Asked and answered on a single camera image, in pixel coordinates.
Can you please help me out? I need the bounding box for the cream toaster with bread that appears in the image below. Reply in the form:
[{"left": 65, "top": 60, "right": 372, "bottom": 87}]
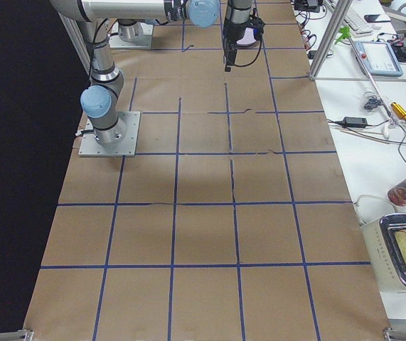
[{"left": 361, "top": 213, "right": 406, "bottom": 293}]

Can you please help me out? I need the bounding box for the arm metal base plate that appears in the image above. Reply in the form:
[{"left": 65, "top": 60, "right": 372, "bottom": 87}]
[
  {"left": 78, "top": 112, "right": 141, "bottom": 157},
  {"left": 109, "top": 22, "right": 154, "bottom": 50}
]

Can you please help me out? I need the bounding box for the aluminium frame post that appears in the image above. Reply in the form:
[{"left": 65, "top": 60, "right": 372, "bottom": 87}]
[{"left": 309, "top": 0, "right": 352, "bottom": 80}]

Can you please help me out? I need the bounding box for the black power adapter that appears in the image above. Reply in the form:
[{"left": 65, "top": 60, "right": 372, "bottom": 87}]
[{"left": 342, "top": 117, "right": 368, "bottom": 129}]

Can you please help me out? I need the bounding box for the green plastic grabber tool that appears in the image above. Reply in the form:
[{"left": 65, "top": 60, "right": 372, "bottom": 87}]
[{"left": 334, "top": 26, "right": 351, "bottom": 45}]

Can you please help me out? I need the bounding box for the lavender round plate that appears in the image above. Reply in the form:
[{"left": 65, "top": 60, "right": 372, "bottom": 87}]
[{"left": 237, "top": 28, "right": 259, "bottom": 48}]

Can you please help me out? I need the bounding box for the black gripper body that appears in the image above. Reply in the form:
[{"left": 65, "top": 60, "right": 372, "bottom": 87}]
[{"left": 223, "top": 21, "right": 247, "bottom": 53}]

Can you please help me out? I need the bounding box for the teach pendant tablet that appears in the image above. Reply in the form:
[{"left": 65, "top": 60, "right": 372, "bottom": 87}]
[{"left": 354, "top": 40, "right": 403, "bottom": 77}]

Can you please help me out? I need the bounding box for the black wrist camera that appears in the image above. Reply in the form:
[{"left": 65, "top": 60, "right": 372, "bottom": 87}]
[{"left": 248, "top": 14, "right": 265, "bottom": 41}]

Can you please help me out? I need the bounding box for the yellow tool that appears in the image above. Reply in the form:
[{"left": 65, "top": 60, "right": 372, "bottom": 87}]
[{"left": 390, "top": 102, "right": 406, "bottom": 123}]

